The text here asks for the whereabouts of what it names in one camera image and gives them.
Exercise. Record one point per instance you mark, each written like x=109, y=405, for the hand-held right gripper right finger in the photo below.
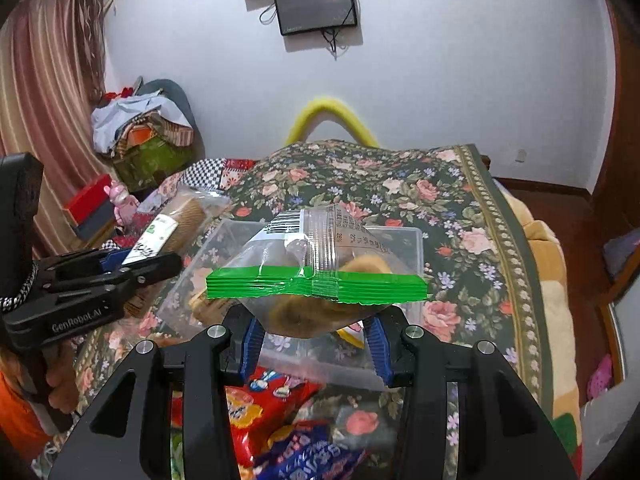
x=378, y=355

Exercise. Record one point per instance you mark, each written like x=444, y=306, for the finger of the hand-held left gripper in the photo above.
x=116, y=260
x=150, y=270

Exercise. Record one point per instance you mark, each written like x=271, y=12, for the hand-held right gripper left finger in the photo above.
x=251, y=347

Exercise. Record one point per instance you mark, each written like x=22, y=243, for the red snack packet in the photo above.
x=270, y=395

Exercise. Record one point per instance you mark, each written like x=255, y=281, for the clear plastic container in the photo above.
x=312, y=362

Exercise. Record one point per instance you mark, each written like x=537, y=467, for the green-edged clear snack bag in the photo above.
x=310, y=285

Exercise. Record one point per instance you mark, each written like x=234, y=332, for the blue snack packet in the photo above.
x=310, y=452

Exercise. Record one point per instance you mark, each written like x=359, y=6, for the person's left hand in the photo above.
x=62, y=375

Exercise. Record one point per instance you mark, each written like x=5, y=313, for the pink plush toy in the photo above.
x=122, y=202

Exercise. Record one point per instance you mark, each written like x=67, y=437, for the clear cookie packet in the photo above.
x=205, y=300

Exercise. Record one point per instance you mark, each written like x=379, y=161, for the red box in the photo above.
x=90, y=195

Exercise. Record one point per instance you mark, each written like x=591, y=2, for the patchwork quilt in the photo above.
x=225, y=172

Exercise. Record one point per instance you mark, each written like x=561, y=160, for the pile of clothes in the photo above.
x=135, y=115

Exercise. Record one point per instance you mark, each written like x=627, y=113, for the floral blanket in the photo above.
x=450, y=210

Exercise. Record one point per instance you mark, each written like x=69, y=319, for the grey chair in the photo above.
x=180, y=97

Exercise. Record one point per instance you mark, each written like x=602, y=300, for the striped curtain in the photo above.
x=40, y=85

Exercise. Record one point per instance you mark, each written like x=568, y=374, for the beige blanket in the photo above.
x=550, y=270

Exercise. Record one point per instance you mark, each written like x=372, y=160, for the pink slipper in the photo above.
x=600, y=377

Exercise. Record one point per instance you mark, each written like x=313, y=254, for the yellow foam tube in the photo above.
x=320, y=106

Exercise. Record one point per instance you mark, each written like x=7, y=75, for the grey cloth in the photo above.
x=622, y=255

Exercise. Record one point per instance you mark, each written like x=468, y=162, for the small black monitor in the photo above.
x=315, y=7

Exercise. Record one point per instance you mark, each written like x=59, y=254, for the wooden door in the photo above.
x=617, y=135

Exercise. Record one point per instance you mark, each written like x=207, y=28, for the white wall socket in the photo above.
x=521, y=155

